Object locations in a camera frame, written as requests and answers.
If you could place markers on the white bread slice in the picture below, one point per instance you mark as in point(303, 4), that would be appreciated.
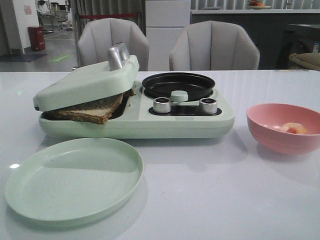
point(96, 111)
point(129, 93)

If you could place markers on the mint green breakfast maker lid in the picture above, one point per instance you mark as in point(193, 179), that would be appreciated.
point(91, 82)

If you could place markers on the pink plastic bowl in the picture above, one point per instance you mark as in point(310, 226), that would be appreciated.
point(264, 122)

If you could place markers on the orange cooked shrimp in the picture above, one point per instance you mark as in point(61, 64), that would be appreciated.
point(294, 128)

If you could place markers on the mint green breakfast maker base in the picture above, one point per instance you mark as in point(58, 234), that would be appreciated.
point(137, 122)

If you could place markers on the left silver control knob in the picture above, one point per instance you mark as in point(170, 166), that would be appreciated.
point(162, 105)

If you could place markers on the silver control knob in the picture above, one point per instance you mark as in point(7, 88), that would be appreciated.
point(208, 106)
point(162, 105)

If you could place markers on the right silver control knob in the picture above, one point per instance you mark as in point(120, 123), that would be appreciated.
point(208, 106)

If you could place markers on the black round frying pan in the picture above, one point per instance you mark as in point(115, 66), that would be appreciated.
point(197, 86)

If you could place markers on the right grey upholstered chair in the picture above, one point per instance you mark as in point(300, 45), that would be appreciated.
point(214, 45)

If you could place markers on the grey upholstered chair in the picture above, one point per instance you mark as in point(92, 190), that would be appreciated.
point(214, 45)
point(100, 35)

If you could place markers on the white refrigerator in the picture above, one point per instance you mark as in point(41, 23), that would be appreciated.
point(165, 19)

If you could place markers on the left grey upholstered chair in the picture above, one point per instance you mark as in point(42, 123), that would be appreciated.
point(100, 35)

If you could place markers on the mint green round plate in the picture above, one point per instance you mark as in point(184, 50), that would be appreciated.
point(75, 182)

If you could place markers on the red barrier tape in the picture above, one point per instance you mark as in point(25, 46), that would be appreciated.
point(116, 16)

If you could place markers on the dark counter with white top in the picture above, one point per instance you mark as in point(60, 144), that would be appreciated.
point(269, 29)

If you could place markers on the fruit plate on counter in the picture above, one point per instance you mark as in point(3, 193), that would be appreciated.
point(256, 5)

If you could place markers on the red trash bin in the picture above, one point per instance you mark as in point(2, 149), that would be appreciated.
point(36, 38)

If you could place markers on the dark floor mat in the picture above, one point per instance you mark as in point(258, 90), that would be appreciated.
point(20, 58)

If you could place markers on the beige cushion at right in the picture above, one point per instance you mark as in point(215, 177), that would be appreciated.
point(305, 61)

